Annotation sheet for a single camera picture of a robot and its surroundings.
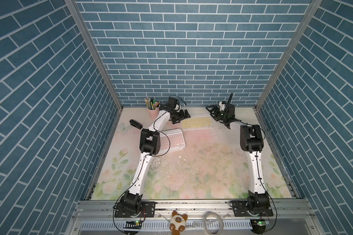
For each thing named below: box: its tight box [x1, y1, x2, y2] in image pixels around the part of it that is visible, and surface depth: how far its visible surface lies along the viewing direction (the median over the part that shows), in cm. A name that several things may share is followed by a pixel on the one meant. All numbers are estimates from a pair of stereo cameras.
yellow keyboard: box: [180, 112, 214, 131], surface depth 111 cm
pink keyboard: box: [159, 128, 186, 155], surface depth 98 cm
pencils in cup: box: [143, 96, 161, 111], surface depth 107 cm
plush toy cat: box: [169, 210, 188, 235], surface depth 69 cm
